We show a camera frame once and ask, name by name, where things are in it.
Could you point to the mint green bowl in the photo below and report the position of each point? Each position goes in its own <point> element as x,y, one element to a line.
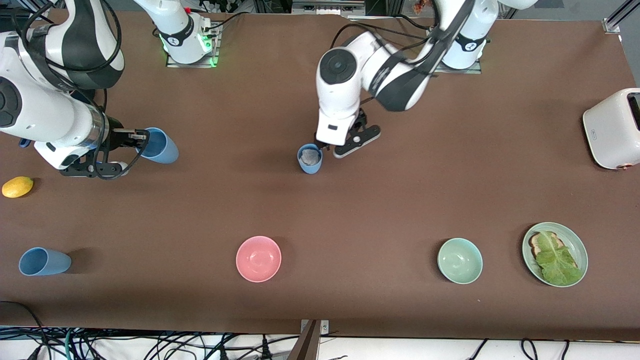
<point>460,261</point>

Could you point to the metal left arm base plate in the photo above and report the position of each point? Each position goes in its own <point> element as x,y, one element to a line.
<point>472,70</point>

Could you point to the blue cup holding paper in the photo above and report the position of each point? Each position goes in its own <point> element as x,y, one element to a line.
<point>310,170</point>

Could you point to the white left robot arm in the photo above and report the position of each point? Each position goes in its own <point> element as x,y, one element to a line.
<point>340,100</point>

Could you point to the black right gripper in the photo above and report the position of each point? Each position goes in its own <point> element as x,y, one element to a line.
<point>113,137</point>

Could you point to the grey metal box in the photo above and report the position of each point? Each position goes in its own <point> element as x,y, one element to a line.
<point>325,7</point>

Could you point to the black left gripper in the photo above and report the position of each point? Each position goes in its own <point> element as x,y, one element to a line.
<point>319,144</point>

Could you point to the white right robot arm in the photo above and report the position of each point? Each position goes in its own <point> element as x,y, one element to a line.
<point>45,115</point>

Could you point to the aluminium frame profile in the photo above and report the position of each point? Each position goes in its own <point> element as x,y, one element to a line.
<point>617,17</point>

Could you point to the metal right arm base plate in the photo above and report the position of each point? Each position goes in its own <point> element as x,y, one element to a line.
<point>175,64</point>

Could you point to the mint green plate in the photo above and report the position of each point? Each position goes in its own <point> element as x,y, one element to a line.
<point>580,250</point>

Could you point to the pink bowl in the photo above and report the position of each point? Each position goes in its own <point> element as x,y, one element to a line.
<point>258,259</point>

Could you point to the small metal bracket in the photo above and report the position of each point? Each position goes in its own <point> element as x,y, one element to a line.
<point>325,327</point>

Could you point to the green lettuce leaf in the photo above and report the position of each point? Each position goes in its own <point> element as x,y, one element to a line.
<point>557,262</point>

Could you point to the white paper ball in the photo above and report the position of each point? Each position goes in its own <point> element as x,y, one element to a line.
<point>310,157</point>

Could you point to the white toaster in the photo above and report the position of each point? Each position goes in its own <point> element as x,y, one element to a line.
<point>610,130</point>

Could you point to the orange flower bunch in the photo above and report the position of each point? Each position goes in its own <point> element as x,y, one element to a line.
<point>422,6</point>

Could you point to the toast bread slice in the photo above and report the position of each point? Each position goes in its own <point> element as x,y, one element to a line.
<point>536,245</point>

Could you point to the yellow lemon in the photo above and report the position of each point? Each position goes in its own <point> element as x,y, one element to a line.
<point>17,187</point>

